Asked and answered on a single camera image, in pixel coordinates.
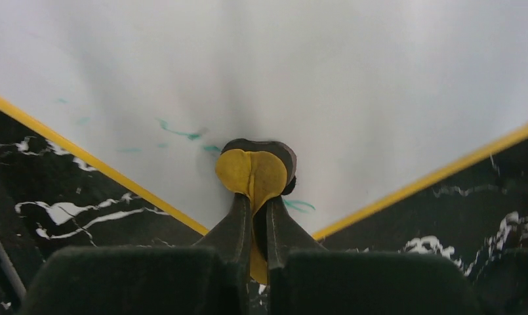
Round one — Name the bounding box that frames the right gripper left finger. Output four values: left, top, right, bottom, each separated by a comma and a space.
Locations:
20, 194, 252, 314

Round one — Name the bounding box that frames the yellow and black eraser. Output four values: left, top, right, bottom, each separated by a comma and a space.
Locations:
202, 138, 296, 284

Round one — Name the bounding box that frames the yellow framed whiteboard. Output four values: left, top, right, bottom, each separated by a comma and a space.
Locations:
0, 1, 528, 233

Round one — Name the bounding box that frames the black marble pattern mat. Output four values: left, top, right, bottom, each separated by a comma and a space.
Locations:
0, 111, 528, 314

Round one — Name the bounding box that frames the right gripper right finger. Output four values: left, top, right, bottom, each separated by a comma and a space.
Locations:
266, 197, 481, 314

